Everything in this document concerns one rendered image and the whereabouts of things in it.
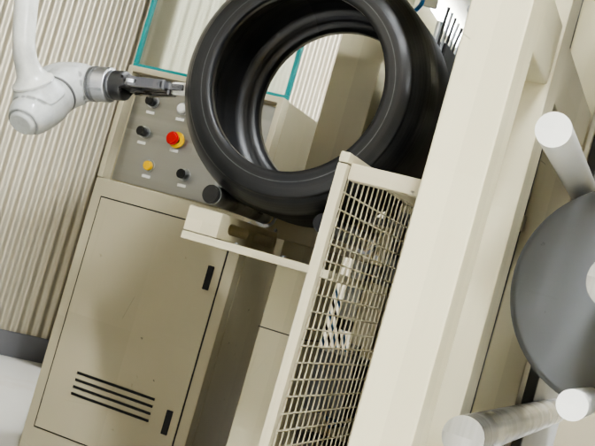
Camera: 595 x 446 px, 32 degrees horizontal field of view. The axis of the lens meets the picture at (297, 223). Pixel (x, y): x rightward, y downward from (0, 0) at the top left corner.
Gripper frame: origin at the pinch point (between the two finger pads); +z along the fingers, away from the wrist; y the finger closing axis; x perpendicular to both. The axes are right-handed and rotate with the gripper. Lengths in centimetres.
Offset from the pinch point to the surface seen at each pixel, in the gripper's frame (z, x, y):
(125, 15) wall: -153, -87, 214
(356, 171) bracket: 65, 26, -58
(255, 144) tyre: 13.7, 9.5, 15.8
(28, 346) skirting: -177, 82, 213
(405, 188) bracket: 74, 28, -58
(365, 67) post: 36.1, -15.0, 27.5
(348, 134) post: 34.0, 2.7, 27.5
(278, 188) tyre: 33.1, 24.1, -12.5
